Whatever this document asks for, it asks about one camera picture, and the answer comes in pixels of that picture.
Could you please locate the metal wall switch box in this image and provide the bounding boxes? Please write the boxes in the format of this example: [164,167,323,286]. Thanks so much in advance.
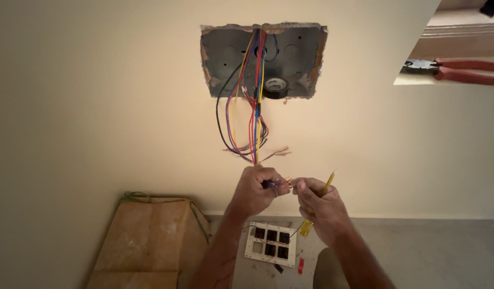
[200,23,328,100]

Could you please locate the brown cardboard box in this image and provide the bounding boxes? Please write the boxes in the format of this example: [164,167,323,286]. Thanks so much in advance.
[85,197,210,289]

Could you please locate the person's left hand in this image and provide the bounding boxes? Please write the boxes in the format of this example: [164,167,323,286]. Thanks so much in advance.
[230,165,291,218]

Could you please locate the white switch plate with modules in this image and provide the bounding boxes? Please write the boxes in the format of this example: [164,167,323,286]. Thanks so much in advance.
[244,221,297,268]

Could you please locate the red-handled pliers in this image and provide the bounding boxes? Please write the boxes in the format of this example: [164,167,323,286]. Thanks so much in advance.
[400,58,494,86]

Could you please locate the person's right hand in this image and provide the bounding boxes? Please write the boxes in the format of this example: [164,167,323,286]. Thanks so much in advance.
[292,178,352,246]

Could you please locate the wooden window frame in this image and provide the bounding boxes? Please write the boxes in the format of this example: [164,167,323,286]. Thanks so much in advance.
[408,0,494,61]

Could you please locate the black electrical tape roll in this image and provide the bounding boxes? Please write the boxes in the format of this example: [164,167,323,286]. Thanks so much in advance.
[263,77,289,100]

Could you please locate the green string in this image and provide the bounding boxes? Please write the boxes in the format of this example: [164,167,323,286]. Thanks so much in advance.
[118,191,210,243]

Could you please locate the person's knee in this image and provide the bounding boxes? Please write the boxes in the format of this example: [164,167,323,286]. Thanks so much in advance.
[313,247,352,289]

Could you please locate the yellow tester screwdriver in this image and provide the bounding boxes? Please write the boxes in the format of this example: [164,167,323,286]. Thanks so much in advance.
[299,171,336,237]

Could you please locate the bundle of coloured electrical wires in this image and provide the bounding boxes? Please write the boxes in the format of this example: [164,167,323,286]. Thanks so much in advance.
[215,29,292,190]

